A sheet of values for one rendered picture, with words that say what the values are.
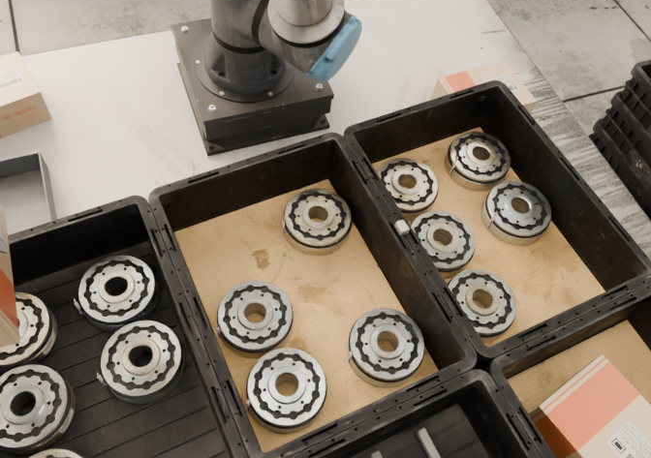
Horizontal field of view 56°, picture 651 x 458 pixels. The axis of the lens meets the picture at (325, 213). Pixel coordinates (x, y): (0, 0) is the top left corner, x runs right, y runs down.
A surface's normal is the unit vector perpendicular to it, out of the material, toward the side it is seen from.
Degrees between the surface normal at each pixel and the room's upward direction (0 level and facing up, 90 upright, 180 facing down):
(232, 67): 74
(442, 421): 0
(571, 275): 0
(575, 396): 0
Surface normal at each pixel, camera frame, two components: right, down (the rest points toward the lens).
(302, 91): 0.11, -0.51
